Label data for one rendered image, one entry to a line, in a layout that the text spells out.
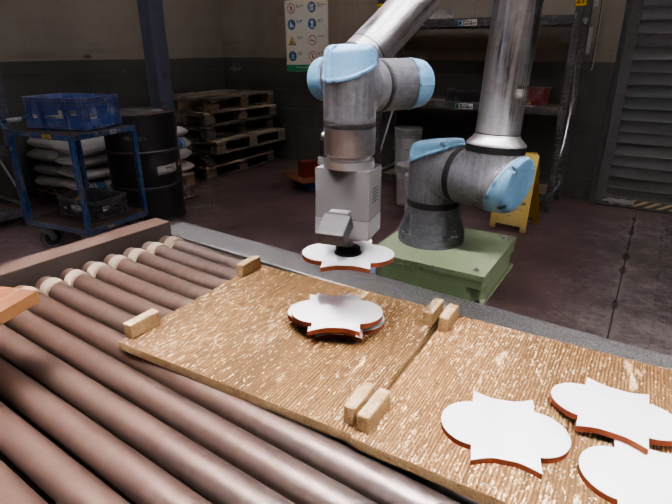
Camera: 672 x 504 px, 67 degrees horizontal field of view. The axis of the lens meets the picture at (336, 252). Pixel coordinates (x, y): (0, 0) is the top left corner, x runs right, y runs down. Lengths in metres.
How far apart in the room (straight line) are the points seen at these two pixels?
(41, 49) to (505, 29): 5.09
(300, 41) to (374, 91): 5.74
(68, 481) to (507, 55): 0.92
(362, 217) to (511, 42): 0.45
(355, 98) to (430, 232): 0.49
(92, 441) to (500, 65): 0.88
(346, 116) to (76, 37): 5.33
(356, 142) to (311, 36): 5.66
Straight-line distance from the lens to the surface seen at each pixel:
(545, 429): 0.67
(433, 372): 0.74
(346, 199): 0.74
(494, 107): 1.02
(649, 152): 5.29
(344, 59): 0.71
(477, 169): 1.02
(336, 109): 0.71
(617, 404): 0.74
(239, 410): 0.71
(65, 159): 5.08
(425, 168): 1.10
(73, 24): 5.95
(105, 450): 0.69
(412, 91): 0.79
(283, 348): 0.78
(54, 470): 0.69
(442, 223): 1.13
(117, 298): 1.05
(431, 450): 0.62
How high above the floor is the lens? 1.36
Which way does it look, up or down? 22 degrees down
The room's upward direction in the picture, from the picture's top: straight up
